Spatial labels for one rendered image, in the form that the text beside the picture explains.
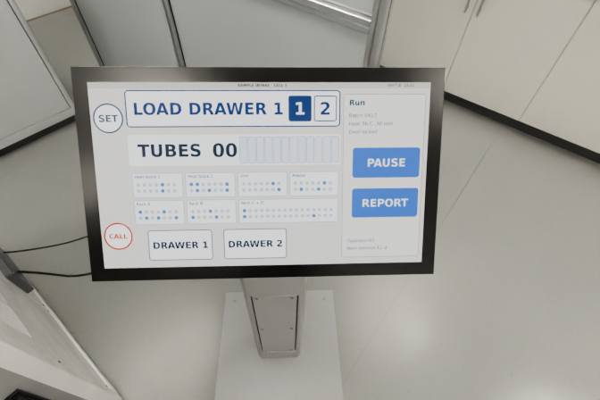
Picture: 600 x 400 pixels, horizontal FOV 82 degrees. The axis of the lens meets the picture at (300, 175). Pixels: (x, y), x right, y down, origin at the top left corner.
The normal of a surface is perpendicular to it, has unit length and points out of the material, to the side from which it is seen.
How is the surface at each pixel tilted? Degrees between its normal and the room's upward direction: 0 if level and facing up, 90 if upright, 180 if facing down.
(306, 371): 3
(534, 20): 90
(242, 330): 5
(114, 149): 50
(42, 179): 0
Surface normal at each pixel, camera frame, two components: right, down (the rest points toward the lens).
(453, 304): 0.03, -0.66
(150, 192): 0.04, 0.15
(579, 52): -0.62, 0.58
